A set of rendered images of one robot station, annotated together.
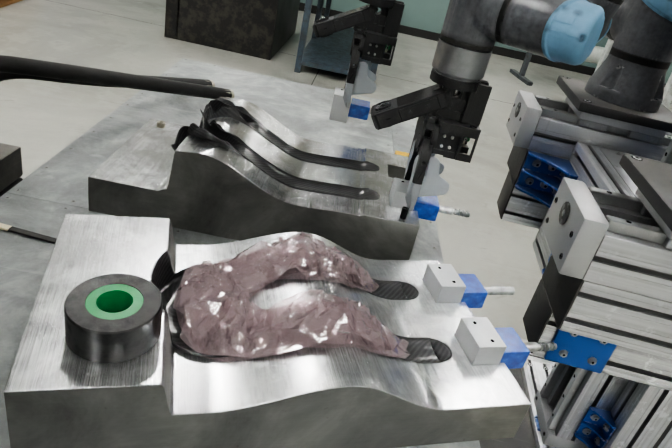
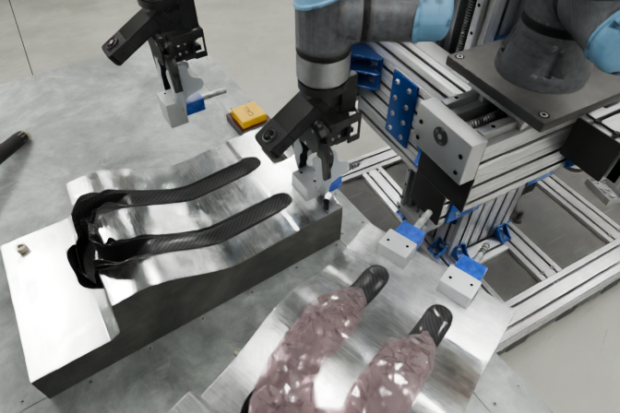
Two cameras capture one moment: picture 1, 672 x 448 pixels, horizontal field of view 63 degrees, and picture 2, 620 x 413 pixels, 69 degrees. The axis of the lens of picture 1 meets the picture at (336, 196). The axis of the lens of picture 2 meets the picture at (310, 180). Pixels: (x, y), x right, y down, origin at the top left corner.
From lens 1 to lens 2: 41 cm
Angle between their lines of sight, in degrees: 31
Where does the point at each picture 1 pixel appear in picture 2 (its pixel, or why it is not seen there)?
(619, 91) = not seen: outside the picture
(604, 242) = (485, 151)
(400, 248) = (333, 228)
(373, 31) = (172, 30)
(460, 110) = (336, 103)
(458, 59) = (331, 73)
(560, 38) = (430, 29)
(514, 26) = (381, 30)
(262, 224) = (220, 290)
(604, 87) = not seen: outside the picture
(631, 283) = (502, 162)
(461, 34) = (327, 52)
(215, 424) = not seen: outside the picture
